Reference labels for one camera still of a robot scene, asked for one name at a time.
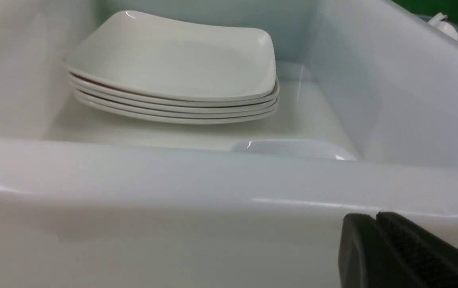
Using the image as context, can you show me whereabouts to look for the middle stacked white plate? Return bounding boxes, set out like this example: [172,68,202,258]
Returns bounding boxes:
[73,87,279,117]

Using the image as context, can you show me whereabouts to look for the white spoon handle back right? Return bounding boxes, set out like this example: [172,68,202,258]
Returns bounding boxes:
[428,12,458,41]

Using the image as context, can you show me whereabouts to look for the large white square rice plate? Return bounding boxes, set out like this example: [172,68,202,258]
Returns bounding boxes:
[64,10,277,102]

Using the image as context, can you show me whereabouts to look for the stacked white plate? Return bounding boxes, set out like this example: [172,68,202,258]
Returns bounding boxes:
[73,90,279,125]
[68,73,279,109]
[73,87,279,117]

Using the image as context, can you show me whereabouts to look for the large white plastic tub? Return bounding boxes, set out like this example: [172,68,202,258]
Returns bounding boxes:
[0,0,458,288]

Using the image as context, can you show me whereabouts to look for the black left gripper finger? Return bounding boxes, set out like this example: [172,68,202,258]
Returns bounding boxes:
[337,212,458,288]

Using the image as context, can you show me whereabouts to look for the green backdrop cloth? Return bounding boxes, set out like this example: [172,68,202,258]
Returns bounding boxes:
[393,0,458,23]

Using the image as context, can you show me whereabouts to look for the small white bowl in tub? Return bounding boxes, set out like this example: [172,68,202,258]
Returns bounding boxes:
[230,139,358,161]

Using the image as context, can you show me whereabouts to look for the bottom stacked white plate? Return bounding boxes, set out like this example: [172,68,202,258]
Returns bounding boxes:
[73,90,279,125]

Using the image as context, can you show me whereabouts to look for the top stacked white plate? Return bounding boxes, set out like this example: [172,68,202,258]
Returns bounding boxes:
[68,73,279,109]

